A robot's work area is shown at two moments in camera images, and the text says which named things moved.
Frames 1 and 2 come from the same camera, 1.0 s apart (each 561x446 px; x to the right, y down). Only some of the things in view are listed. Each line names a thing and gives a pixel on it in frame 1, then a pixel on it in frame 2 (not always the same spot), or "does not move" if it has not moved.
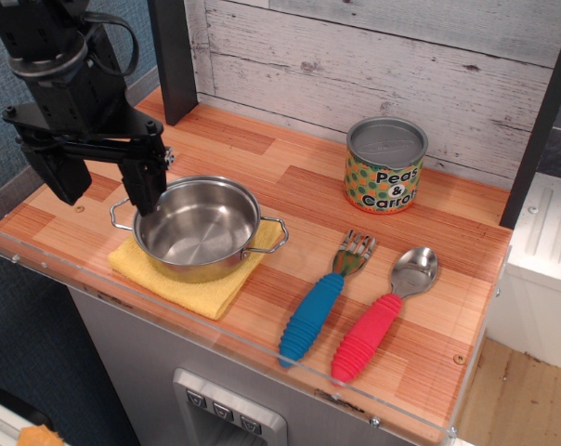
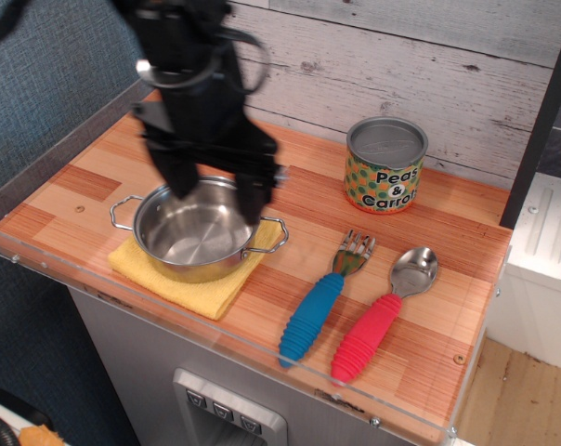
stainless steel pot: [202, 227] does not move
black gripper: [90, 116] to [200, 113]
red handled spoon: [412, 270] does not move
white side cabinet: [535, 304] does not move
